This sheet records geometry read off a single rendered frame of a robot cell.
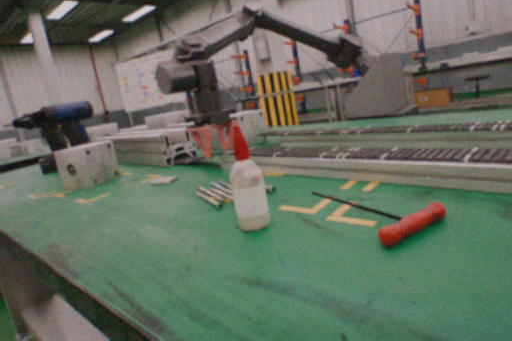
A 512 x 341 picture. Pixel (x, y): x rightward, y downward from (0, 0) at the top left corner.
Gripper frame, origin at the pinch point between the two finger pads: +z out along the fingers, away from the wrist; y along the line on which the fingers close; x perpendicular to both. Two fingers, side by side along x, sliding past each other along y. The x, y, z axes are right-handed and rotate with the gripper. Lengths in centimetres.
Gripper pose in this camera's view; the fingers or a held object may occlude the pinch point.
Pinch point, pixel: (218, 152)
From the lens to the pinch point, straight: 75.5
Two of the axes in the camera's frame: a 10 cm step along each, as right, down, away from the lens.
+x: 6.6, 0.0, -7.5
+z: 1.7, 9.7, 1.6
